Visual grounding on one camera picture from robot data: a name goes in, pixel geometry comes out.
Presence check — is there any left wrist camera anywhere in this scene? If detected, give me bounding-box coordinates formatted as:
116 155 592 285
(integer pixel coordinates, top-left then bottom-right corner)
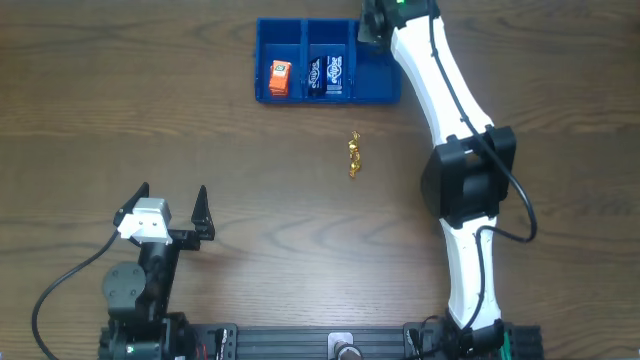
116 197 174 246

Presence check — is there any mounting rail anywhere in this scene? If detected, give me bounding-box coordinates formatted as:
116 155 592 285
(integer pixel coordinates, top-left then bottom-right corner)
98 322 545 360

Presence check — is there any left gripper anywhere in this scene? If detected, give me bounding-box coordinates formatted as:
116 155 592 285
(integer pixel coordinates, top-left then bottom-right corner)
113 181 217 252

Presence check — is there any blue tray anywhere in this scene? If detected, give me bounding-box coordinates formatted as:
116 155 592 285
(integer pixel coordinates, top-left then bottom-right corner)
254 18 403 106

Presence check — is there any blue candy pack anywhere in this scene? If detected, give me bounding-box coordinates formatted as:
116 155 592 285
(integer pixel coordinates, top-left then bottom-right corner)
307 56 329 98
325 54 346 96

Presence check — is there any orange candy box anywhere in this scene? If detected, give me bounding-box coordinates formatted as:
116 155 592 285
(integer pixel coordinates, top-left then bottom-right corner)
268 59 293 97

